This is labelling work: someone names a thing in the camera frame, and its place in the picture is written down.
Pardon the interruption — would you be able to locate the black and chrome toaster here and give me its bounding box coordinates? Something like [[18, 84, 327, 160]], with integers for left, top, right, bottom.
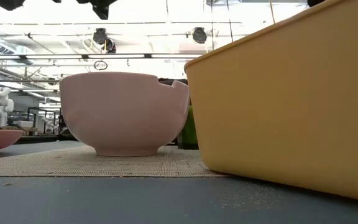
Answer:
[[158, 78, 188, 87]]

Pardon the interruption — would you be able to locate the green cup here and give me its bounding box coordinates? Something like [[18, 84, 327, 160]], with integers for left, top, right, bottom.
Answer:
[[177, 105, 200, 151]]

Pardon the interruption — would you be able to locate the pale pink bowl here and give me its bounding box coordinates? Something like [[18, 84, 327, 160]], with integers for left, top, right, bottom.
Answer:
[[59, 72, 191, 157]]

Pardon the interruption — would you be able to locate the hanging yellow cable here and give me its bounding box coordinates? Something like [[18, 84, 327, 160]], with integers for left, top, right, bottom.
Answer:
[[268, 0, 277, 25]]

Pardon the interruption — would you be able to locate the hanging black cable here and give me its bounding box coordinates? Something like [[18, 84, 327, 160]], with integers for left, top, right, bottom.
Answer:
[[226, 0, 234, 43]]

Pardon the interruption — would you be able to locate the black overhead beam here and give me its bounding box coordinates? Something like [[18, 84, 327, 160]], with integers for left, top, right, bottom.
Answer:
[[0, 52, 203, 60]]

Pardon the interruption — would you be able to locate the black round ceiling fixture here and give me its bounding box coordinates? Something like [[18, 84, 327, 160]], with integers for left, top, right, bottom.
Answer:
[[192, 27, 208, 45], [92, 27, 117, 54]]

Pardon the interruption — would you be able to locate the grey woven placemat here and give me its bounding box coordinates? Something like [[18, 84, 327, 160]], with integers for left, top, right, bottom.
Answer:
[[0, 144, 229, 178]]

